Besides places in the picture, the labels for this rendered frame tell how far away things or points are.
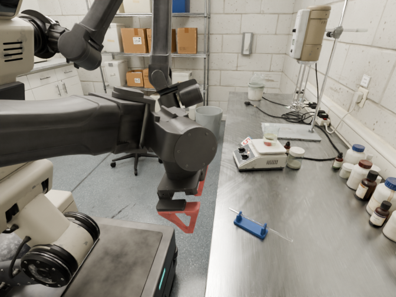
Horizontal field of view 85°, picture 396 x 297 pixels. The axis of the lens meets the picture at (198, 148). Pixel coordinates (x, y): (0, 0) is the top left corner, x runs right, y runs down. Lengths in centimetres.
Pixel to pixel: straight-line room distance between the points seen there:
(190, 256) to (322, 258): 99
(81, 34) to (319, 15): 95
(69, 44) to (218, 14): 266
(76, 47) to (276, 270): 79
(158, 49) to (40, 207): 63
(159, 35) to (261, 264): 68
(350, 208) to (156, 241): 83
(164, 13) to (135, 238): 97
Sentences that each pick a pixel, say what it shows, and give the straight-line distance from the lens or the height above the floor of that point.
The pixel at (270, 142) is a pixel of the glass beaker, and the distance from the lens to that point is 97.
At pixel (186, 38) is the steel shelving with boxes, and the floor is 117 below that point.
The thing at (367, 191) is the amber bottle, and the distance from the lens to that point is 95.
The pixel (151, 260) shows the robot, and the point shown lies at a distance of 112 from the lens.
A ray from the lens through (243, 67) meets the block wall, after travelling 328.
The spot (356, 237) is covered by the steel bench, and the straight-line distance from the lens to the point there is 82.
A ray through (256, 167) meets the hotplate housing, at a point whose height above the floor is 77.
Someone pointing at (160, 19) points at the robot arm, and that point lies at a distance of 72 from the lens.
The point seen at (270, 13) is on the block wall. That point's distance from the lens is 327.
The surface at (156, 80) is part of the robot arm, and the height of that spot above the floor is 115.
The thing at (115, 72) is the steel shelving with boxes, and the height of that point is 76.
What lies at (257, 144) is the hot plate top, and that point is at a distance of 98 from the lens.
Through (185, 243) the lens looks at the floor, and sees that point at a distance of 161.
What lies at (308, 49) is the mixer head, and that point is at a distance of 122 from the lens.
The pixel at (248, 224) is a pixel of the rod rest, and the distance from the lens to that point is 72.
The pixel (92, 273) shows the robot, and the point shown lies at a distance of 116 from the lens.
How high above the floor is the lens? 128
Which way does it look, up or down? 29 degrees down
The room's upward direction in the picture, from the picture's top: straight up
